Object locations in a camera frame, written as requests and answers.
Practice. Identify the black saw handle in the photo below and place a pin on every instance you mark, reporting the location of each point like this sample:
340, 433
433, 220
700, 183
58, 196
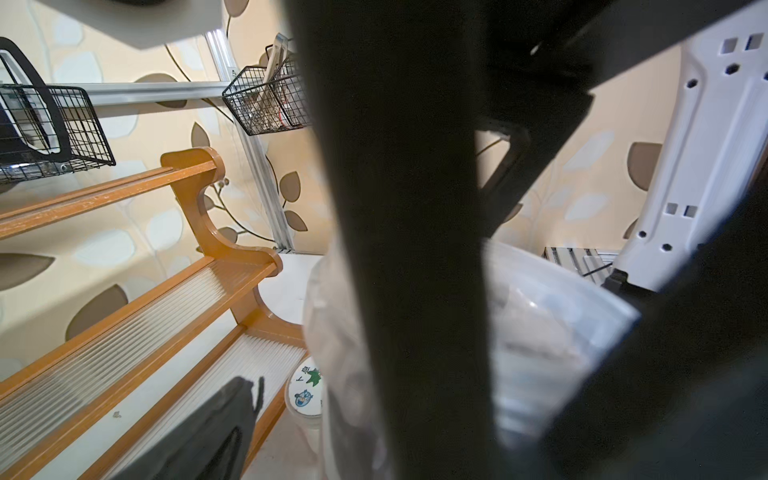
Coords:
32, 127

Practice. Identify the black wire basket right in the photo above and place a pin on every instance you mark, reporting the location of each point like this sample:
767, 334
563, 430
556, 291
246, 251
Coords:
269, 98

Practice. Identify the aluminium frame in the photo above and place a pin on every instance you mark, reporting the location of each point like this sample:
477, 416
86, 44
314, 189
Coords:
140, 132

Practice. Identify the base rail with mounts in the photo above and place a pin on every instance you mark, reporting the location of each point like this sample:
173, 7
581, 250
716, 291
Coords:
593, 264

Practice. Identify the purple label seed cup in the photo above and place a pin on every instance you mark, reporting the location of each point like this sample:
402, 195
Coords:
549, 329

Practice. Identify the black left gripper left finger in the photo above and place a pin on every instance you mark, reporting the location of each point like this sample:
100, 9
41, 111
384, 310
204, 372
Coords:
212, 443

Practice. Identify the black wire basket back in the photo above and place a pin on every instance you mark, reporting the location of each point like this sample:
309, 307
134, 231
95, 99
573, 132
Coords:
90, 147

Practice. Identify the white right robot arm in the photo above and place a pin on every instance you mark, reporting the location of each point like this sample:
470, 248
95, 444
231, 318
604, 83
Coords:
716, 138

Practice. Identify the black wire basket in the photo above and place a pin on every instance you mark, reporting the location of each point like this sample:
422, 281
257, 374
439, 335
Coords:
269, 98
90, 147

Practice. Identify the wooden three-tier shelf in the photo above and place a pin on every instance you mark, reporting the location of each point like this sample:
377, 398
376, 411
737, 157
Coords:
193, 332

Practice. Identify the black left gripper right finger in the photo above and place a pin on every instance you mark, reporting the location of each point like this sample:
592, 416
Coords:
392, 87

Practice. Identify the lidded seed jar by shelf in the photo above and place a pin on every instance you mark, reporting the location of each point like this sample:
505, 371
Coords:
304, 401

